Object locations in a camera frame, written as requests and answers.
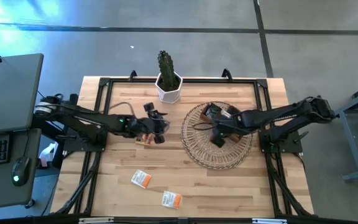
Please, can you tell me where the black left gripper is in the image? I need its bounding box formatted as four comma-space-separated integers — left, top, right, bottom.
129, 102, 170, 144

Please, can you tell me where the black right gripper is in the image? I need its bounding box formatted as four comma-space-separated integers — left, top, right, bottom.
210, 113, 245, 149

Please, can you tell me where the purple black tea packet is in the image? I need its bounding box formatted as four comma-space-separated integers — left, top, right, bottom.
206, 104, 223, 121

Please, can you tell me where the green orange tea packet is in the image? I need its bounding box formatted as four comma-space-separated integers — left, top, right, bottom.
135, 134, 155, 147

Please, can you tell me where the white hexagonal plant pot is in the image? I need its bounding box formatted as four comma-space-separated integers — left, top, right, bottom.
154, 72, 183, 104

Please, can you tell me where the green cactus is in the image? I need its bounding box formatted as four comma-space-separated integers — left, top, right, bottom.
157, 50, 180, 91

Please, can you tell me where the black crossbar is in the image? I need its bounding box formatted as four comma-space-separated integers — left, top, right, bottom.
0, 213, 358, 224

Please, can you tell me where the white plastic object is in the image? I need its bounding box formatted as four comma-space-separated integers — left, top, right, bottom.
39, 142, 58, 169

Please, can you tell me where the black computer mouse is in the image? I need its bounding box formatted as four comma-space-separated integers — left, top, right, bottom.
11, 156, 31, 187

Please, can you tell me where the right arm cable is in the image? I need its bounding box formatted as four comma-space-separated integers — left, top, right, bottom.
192, 122, 218, 131

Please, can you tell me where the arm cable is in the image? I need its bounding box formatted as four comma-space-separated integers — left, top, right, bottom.
192, 122, 218, 131
108, 101, 136, 116

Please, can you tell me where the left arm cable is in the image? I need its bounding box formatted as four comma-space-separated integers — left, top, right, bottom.
108, 101, 136, 116

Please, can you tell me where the black aluminium table frame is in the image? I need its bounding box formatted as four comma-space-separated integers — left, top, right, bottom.
53, 76, 315, 218

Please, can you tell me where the white metal bracket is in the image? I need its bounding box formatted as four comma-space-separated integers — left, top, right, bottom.
252, 218, 288, 224
78, 217, 114, 224

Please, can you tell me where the grey metal table frame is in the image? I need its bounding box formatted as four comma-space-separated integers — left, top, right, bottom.
334, 79, 358, 183

